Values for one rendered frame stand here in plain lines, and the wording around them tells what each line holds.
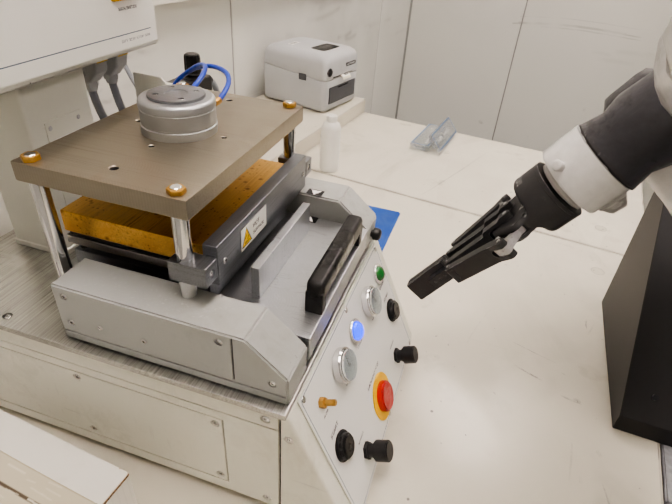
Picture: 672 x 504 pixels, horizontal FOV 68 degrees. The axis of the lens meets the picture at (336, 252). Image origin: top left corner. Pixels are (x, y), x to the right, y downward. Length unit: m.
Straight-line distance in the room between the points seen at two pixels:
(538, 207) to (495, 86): 2.46
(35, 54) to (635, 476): 0.84
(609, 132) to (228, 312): 0.41
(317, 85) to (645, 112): 1.14
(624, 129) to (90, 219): 0.53
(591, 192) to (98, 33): 0.56
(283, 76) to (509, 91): 1.67
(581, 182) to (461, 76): 2.52
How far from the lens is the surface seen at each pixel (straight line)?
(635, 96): 0.58
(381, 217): 1.13
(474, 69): 3.04
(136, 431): 0.64
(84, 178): 0.49
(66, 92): 0.68
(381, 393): 0.67
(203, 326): 0.47
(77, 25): 0.65
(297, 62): 1.60
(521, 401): 0.80
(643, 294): 0.84
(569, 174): 0.58
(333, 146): 1.28
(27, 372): 0.69
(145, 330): 0.51
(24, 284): 0.69
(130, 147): 0.54
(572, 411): 0.82
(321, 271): 0.51
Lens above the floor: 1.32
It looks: 34 degrees down
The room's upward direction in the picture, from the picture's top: 4 degrees clockwise
